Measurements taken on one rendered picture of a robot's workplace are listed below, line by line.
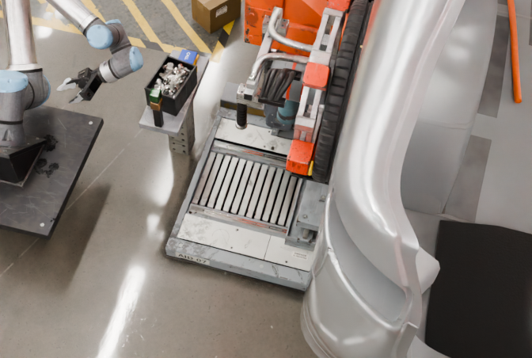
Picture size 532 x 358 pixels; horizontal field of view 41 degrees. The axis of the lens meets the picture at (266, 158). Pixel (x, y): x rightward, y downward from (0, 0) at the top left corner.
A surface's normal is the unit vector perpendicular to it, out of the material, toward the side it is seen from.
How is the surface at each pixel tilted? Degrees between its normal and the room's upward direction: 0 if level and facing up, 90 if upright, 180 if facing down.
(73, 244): 0
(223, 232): 0
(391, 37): 38
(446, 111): 45
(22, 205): 0
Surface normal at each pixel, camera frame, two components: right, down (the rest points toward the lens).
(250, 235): 0.05, -0.56
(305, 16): -0.25, 0.79
